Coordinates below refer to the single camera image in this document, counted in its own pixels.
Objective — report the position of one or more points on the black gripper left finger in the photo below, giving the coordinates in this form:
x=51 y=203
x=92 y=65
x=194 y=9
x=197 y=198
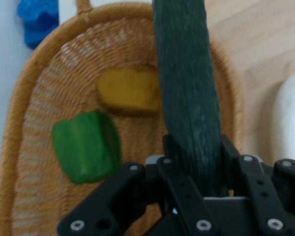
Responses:
x=108 y=196

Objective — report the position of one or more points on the blue plastic object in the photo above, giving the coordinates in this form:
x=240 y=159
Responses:
x=37 y=22

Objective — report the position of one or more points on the wooden cutting board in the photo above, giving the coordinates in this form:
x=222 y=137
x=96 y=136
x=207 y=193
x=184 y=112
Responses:
x=255 y=44

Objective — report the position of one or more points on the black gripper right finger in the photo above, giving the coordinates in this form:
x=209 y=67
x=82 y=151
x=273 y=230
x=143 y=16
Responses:
x=260 y=186

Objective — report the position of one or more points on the green bell pepper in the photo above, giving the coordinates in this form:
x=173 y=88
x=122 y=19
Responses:
x=86 y=147

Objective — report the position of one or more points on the yellow-brown potato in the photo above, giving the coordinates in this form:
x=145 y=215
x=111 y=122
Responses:
x=130 y=91

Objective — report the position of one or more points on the white radish with green leaves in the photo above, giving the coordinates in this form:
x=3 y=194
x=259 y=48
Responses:
x=291 y=118

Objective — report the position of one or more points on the long dark green cucumber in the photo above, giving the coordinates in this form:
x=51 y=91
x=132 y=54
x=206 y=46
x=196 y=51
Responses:
x=186 y=86

